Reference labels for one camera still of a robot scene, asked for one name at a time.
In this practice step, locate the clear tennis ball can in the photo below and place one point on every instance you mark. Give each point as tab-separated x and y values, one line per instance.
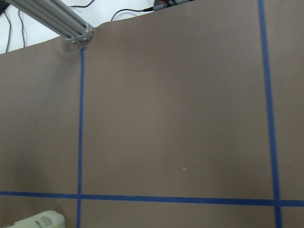
46	219

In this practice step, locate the far grey USB hub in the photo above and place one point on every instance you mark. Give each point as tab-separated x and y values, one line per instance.
162	4

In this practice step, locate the aluminium frame post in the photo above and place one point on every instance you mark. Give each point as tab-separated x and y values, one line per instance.
58	17

